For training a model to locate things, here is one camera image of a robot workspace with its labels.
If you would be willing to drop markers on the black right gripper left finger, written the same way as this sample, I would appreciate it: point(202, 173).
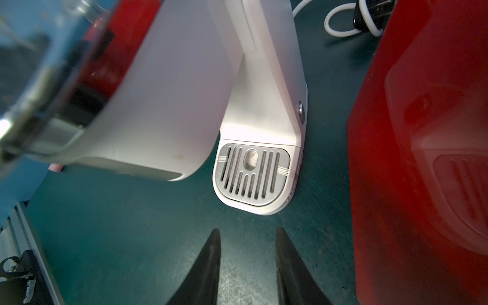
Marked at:
point(201, 284)

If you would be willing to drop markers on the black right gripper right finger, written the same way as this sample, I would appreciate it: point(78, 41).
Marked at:
point(294, 282)

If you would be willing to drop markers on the red coffee machine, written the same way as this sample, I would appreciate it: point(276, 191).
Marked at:
point(417, 149)

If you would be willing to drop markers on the white coffee machine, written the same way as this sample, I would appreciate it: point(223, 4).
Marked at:
point(151, 88)

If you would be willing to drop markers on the black power plug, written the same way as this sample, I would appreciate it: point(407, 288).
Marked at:
point(380, 12)

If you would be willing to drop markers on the aluminium frame rail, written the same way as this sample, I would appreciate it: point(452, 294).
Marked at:
point(26, 277)

